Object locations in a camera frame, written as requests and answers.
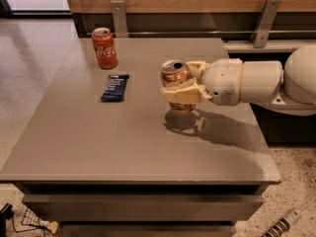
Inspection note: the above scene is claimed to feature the white power strip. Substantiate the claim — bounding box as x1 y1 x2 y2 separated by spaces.
261 197 316 237

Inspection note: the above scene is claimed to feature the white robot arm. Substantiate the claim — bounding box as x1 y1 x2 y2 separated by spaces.
161 45 316 116

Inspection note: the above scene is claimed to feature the red Coca-Cola can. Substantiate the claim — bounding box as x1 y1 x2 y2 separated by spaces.
92 28 118 69

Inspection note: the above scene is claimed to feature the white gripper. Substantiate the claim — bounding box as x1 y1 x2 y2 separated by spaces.
160 58 243 106

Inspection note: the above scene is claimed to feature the dark blue snack bar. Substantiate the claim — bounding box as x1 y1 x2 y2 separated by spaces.
101 74 129 103

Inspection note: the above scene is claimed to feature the grey drawer cabinet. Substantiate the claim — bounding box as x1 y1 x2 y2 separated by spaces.
1 39 280 237

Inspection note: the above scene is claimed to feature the orange soda can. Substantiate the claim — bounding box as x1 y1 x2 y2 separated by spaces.
161 59 196 115

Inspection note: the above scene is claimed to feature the right metal bracket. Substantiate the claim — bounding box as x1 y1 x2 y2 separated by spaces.
251 0 281 48

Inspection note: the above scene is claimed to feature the metal bracket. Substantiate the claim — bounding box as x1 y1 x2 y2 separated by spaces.
251 0 281 48
111 0 128 38

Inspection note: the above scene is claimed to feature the horizontal metal rail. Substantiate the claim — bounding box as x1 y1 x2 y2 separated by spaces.
86 29 316 38

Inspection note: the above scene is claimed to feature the left metal bracket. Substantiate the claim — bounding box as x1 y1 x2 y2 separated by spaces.
111 0 128 38

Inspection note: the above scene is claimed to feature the black wire basket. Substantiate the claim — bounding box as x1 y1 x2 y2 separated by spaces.
12 208 47 233

